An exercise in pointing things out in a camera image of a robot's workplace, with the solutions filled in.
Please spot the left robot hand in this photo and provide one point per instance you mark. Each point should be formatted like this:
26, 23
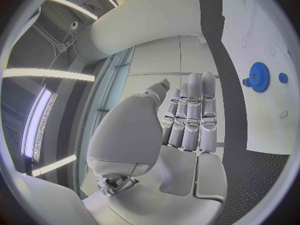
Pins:
126, 135

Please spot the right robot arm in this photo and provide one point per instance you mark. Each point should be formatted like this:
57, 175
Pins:
145, 18

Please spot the white task board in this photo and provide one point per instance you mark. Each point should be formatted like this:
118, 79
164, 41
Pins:
262, 116

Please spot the glowing light bar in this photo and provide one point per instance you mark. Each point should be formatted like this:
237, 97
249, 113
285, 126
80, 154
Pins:
35, 123

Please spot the large blue gear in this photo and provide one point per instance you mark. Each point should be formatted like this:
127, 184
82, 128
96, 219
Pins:
259, 77

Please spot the blue peg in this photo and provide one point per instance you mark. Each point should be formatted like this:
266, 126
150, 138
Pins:
283, 77

